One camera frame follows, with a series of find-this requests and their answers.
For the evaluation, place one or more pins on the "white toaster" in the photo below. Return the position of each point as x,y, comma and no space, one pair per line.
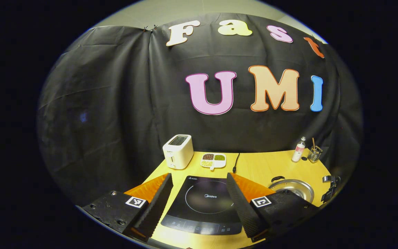
178,154

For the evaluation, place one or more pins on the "small clear utensil holder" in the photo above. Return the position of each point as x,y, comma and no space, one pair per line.
314,155

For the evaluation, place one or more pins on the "black induction cooktop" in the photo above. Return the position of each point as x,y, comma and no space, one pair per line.
202,199

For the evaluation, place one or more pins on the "steel pot with soybeans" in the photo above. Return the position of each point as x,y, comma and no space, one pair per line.
294,186

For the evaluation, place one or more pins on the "wooden stick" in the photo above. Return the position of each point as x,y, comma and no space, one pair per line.
313,143

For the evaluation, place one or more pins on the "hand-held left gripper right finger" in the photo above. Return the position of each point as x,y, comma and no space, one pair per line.
244,207

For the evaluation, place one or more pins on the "white divided dish with beans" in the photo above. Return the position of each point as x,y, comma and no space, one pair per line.
213,160

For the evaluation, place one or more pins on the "clear bottle with pink label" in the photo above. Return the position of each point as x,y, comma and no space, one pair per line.
298,150

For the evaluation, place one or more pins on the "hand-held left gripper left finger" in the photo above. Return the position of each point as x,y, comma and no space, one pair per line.
154,207

